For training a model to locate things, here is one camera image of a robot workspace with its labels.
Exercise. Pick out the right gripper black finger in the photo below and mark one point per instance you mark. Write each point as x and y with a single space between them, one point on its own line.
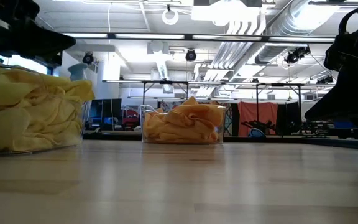
350 102

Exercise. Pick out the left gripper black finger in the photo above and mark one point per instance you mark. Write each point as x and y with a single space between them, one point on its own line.
48 45

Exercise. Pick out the orange microfiber towel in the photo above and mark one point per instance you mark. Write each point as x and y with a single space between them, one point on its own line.
197 112
154 124
185 137

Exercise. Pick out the small black ceiling fixture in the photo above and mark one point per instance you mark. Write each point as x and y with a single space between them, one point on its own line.
325 80

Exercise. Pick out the white LED light strip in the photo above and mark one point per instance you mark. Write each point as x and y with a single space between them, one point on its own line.
227 37
85 35
149 36
301 39

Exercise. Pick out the white air freshener spray bottle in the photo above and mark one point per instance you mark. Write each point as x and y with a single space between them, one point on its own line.
77 71

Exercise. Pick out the black machinery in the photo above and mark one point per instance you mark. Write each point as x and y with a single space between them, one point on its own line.
315 129

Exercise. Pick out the black hanging cloth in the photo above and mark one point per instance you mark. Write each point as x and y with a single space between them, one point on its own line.
287 119

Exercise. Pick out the clear plastic bin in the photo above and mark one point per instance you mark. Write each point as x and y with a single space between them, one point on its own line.
86 118
224 124

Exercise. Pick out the black monitor pair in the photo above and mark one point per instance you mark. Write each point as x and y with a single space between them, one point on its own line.
104 112

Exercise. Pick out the red hanging cloth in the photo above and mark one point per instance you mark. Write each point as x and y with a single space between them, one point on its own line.
256 115

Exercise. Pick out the blue round object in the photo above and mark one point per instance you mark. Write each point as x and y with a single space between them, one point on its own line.
256 133

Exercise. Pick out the red equipment pile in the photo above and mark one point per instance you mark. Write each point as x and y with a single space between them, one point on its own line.
132 119

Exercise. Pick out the white ceiling pipe bundle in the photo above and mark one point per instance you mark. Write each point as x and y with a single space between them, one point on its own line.
238 46

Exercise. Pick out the black round overhead camera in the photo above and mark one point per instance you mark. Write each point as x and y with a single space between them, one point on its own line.
190 56
88 59

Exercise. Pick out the black metal frame stand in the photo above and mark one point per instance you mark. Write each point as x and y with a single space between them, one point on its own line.
144 93
299 99

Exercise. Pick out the black ceiling camera cluster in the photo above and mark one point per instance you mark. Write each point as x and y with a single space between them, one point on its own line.
295 56

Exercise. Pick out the silver ventilation duct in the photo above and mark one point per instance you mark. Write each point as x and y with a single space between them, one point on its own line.
291 18

